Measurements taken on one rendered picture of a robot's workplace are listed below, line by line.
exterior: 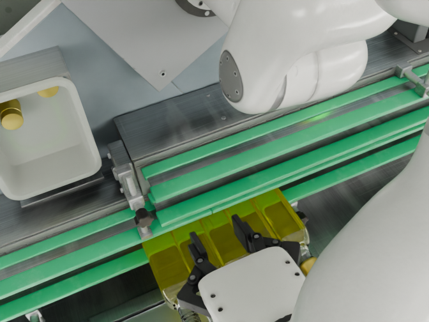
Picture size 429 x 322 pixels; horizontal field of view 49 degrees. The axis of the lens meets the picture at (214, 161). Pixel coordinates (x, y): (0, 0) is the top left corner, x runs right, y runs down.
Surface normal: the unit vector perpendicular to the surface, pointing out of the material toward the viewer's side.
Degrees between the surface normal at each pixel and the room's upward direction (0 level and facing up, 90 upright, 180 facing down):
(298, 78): 18
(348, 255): 115
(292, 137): 90
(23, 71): 90
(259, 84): 59
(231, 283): 108
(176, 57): 2
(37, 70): 90
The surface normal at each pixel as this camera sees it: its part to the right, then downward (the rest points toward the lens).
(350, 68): 0.51, 0.41
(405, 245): -0.47, -0.47
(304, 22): -0.11, 0.56
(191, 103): -0.05, -0.66
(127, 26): 0.44, 0.65
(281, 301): -0.09, -0.83
